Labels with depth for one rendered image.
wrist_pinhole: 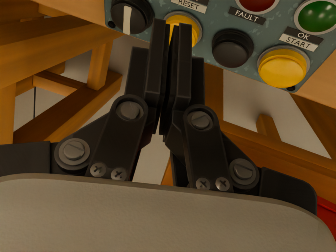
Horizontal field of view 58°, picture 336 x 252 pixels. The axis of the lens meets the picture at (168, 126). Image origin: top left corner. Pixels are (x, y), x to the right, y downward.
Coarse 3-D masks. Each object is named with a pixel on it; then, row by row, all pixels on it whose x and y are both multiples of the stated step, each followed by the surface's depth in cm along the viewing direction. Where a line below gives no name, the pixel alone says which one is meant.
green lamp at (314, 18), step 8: (304, 8) 16; (312, 8) 16; (320, 8) 16; (328, 8) 16; (304, 16) 16; (312, 16) 16; (320, 16) 16; (328, 16) 16; (304, 24) 17; (312, 24) 17; (320, 24) 16; (328, 24) 16
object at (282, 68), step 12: (264, 60) 19; (276, 60) 19; (288, 60) 18; (300, 60) 18; (264, 72) 20; (276, 72) 19; (288, 72) 19; (300, 72) 19; (276, 84) 20; (288, 84) 20
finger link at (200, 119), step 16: (192, 112) 10; (208, 112) 10; (192, 128) 10; (208, 128) 10; (192, 144) 10; (208, 144) 10; (176, 160) 12; (192, 160) 9; (208, 160) 9; (224, 160) 9; (176, 176) 11; (192, 176) 9; (208, 176) 9; (224, 176) 9
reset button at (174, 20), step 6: (168, 18) 19; (174, 18) 19; (180, 18) 19; (186, 18) 19; (174, 24) 19; (192, 24) 19; (192, 30) 19; (198, 30) 19; (192, 36) 19; (198, 36) 20; (192, 42) 19
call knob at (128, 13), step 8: (120, 0) 19; (128, 0) 19; (136, 0) 19; (112, 8) 19; (120, 8) 19; (128, 8) 19; (136, 8) 19; (144, 8) 19; (112, 16) 20; (120, 16) 19; (128, 16) 19; (136, 16) 19; (144, 16) 19; (120, 24) 20; (128, 24) 20; (136, 24) 20; (144, 24) 20; (128, 32) 20; (136, 32) 20
